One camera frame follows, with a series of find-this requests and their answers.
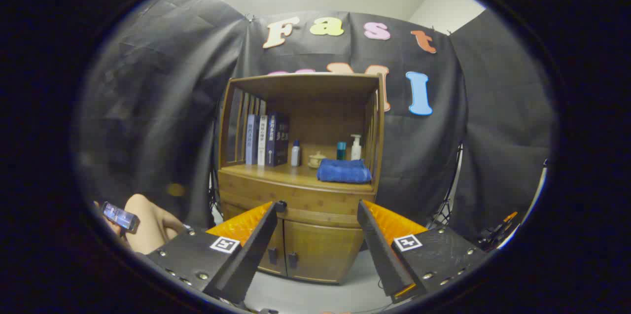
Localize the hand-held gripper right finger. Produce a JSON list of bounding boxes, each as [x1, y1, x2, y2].
[[357, 200, 491, 304]]

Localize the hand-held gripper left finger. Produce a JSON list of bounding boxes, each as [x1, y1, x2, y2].
[[146, 200, 287, 305]]

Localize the wooden drawer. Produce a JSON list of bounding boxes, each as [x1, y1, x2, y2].
[[218, 171, 376, 217]]

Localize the smartphone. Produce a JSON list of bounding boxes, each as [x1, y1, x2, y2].
[[102, 202, 140, 234]]

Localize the wooden cabinet door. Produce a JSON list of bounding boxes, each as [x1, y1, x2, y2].
[[284, 220, 366, 283], [222, 203, 287, 276]]

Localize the wooden countertop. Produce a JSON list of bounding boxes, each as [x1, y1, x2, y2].
[[219, 159, 375, 192]]

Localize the wooden cabinet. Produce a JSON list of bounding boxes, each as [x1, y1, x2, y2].
[[215, 72, 385, 285]]

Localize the metal backdrop stand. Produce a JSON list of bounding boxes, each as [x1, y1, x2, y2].
[[426, 141, 464, 230]]

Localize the folded blue towel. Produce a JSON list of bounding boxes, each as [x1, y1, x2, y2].
[[316, 158, 372, 184]]

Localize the person's leg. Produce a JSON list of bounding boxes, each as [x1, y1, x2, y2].
[[123, 194, 188, 255]]

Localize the light blue book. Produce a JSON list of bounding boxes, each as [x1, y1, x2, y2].
[[245, 114, 259, 165]]

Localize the orange and black tool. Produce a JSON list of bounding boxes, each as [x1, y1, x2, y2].
[[476, 211, 519, 250]]

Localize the white book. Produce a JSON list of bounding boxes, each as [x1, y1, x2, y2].
[[257, 115, 268, 166]]

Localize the dark blue book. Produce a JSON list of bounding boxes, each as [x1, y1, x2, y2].
[[266, 113, 290, 167]]

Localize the black backdrop cloth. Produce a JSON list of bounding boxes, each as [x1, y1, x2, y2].
[[74, 0, 555, 255]]

